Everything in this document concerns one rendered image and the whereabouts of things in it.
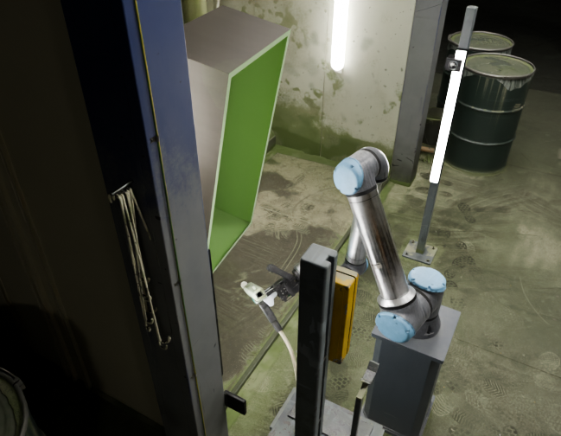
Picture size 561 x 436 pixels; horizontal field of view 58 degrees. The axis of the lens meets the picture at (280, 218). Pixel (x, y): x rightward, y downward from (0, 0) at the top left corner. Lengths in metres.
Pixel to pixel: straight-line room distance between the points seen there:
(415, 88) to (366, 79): 0.39
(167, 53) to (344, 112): 3.16
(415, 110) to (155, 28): 3.09
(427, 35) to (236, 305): 2.27
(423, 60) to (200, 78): 2.26
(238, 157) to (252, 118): 0.27
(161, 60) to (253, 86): 1.43
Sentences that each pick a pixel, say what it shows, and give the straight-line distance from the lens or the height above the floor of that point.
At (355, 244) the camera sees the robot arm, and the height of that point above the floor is 0.97.
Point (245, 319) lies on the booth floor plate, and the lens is 3.05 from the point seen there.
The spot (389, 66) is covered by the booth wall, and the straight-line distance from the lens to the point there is 4.01.
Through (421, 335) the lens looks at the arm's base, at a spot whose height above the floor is 0.67.
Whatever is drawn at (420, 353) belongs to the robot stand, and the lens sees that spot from 2.19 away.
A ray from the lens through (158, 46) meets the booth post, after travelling 1.20.
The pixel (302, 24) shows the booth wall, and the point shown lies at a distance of 4.21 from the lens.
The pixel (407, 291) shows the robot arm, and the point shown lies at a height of 0.95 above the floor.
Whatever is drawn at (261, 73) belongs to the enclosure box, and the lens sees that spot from 2.56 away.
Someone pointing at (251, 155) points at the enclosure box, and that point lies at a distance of 2.79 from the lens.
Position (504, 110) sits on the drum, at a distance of 4.50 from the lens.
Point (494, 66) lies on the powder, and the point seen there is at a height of 0.86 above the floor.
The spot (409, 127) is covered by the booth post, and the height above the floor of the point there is 0.53.
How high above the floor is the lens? 2.29
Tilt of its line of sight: 36 degrees down
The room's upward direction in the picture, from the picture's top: straight up
